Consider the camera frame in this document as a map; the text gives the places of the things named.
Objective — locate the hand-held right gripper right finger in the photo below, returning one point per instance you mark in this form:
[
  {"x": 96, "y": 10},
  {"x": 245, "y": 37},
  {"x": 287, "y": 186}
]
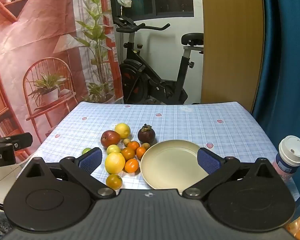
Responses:
[{"x": 208, "y": 160}]

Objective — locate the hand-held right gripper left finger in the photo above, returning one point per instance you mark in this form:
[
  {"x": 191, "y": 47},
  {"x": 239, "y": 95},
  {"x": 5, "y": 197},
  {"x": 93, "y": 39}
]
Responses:
[{"x": 91, "y": 159}]

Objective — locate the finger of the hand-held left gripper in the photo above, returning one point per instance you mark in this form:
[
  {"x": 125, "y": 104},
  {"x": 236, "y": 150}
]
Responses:
[{"x": 20, "y": 140}]

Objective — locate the green jujube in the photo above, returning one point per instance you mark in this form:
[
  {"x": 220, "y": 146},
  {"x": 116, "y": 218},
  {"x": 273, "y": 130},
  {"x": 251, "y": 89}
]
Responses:
[{"x": 86, "y": 151}]

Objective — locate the large yellow lemon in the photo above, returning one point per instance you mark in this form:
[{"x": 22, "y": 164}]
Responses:
[{"x": 115, "y": 163}]

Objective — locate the red apple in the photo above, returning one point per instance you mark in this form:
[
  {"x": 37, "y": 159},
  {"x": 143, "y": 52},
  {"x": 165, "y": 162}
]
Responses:
[{"x": 110, "y": 138}]

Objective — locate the cream plate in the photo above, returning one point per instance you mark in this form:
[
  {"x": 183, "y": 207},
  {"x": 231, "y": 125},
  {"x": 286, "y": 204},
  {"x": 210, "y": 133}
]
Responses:
[{"x": 170, "y": 162}]

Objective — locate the greenish orange mandarin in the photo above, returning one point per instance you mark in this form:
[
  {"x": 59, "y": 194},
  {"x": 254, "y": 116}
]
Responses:
[{"x": 114, "y": 181}]

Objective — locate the brown longan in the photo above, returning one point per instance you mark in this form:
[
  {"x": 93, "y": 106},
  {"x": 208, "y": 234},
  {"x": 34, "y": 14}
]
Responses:
[
  {"x": 145, "y": 145},
  {"x": 126, "y": 142}
]

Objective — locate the blue checked tablecloth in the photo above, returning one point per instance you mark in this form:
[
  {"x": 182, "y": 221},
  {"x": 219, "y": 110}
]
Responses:
[{"x": 190, "y": 125}]

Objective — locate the small yellow lemon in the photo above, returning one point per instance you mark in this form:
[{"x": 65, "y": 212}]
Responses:
[{"x": 122, "y": 130}]

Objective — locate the purple mangosteen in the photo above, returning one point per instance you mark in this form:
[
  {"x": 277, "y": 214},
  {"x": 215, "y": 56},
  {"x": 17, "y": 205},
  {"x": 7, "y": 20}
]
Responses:
[{"x": 146, "y": 135}]

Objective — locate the paper cup with white lid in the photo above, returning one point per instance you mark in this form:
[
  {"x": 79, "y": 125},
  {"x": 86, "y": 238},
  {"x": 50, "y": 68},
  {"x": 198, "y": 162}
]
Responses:
[{"x": 287, "y": 161}]

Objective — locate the black exercise bike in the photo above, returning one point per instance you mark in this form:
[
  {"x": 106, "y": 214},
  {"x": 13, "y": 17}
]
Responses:
[{"x": 140, "y": 77}]

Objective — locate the printed backdrop cloth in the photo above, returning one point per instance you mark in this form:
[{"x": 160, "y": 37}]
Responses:
[{"x": 40, "y": 30}]

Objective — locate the wooden board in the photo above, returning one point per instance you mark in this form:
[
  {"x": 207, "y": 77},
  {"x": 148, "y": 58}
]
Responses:
[{"x": 230, "y": 42}]

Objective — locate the blue curtain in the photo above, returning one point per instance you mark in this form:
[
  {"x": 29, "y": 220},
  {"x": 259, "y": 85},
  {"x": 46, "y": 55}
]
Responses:
[{"x": 285, "y": 55}]

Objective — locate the white cloth cap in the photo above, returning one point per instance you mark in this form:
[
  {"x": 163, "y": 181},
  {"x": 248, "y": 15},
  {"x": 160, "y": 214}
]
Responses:
[{"x": 124, "y": 0}]

